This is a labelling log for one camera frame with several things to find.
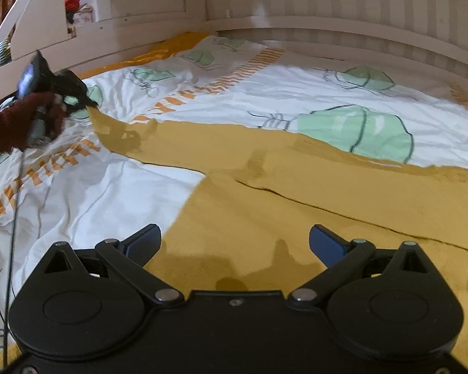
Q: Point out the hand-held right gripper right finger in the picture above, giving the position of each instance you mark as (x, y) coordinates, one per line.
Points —
(327, 243)

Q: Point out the white leaf print duvet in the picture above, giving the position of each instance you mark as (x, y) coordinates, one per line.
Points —
(226, 97)

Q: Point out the black white striped cloth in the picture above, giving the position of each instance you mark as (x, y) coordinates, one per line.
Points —
(0, 52)

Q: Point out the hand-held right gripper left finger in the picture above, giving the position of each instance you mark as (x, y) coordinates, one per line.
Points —
(145, 242)

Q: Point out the mustard yellow knit garment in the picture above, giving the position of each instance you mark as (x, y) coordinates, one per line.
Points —
(296, 210)

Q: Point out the yellow bed sheet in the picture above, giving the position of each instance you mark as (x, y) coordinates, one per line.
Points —
(163, 52)

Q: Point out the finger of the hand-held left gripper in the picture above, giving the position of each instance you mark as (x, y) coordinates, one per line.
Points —
(91, 103)

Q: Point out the person's left hand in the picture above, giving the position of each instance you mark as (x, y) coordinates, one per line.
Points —
(17, 122)

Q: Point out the red artificial flower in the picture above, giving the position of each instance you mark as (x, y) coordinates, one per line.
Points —
(72, 3)

